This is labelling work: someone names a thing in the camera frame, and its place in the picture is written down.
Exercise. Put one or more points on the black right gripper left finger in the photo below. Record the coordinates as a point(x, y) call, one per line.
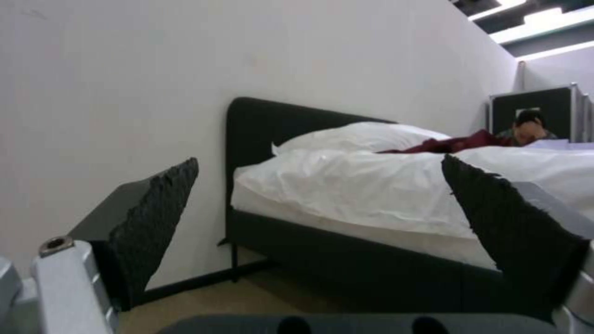
point(139, 226)

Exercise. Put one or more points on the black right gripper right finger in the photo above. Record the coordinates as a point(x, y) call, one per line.
point(510, 236)

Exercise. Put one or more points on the person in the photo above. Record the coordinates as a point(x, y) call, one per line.
point(526, 132)

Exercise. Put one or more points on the dark red cloth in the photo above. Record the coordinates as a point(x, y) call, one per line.
point(445, 142)

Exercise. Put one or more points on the white duvet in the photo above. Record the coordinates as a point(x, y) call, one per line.
point(390, 188)

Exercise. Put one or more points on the black flight case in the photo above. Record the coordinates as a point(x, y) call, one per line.
point(533, 104)

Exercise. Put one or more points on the white mattress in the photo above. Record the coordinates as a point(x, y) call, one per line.
point(371, 233)

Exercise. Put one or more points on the white pillow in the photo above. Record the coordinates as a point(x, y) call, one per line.
point(357, 137)

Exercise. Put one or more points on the dark upholstered bed frame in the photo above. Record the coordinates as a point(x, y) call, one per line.
point(352, 271)

